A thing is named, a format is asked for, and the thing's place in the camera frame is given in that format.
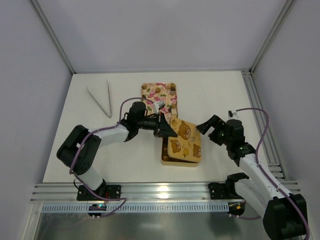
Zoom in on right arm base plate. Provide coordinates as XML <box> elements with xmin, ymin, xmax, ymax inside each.
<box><xmin>208</xmin><ymin>182</ymin><xmax>230</xmax><ymax>200</ymax></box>

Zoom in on slotted cable duct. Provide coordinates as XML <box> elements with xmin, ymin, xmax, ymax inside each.
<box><xmin>41</xmin><ymin>201</ymin><xmax>229</xmax><ymax>214</ymax></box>

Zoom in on gold chocolate box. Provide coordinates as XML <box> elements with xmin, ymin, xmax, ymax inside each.
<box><xmin>161</xmin><ymin>137</ymin><xmax>198</xmax><ymax>168</ymax></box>

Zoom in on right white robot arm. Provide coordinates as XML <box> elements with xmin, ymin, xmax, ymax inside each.
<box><xmin>196</xmin><ymin>112</ymin><xmax>310</xmax><ymax>240</ymax></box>

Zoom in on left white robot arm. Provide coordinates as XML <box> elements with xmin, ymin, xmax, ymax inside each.
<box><xmin>56</xmin><ymin>100</ymin><xmax>178</xmax><ymax>196</ymax></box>

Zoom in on floral tray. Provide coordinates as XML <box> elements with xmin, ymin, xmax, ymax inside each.
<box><xmin>140</xmin><ymin>82</ymin><xmax>178</xmax><ymax>122</ymax></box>

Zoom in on aluminium rail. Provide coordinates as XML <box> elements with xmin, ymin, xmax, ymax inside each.
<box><xmin>29</xmin><ymin>180</ymin><xmax>305</xmax><ymax>204</ymax></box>

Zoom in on silver tin lid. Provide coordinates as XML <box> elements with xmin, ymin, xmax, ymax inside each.
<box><xmin>168</xmin><ymin>118</ymin><xmax>202</xmax><ymax>163</ymax></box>

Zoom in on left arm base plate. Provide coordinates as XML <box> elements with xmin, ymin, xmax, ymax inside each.
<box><xmin>76</xmin><ymin>184</ymin><xmax>122</xmax><ymax>201</ymax></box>

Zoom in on metal tongs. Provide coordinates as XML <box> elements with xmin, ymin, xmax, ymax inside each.
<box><xmin>86</xmin><ymin>79</ymin><xmax>112</xmax><ymax>119</ymax></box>

